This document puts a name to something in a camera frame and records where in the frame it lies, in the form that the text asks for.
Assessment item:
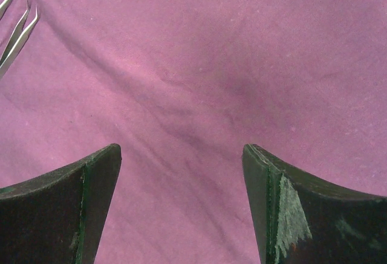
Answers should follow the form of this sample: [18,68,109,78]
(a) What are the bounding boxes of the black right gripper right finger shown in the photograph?
[242,144,386,263]

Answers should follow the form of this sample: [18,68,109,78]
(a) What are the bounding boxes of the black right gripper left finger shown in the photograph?
[1,144,122,263]

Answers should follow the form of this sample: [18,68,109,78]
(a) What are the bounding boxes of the curved tip steel tweezers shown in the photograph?
[1,2,39,79]

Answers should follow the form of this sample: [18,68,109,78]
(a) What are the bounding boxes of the purple cloth drape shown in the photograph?
[1,0,386,263]

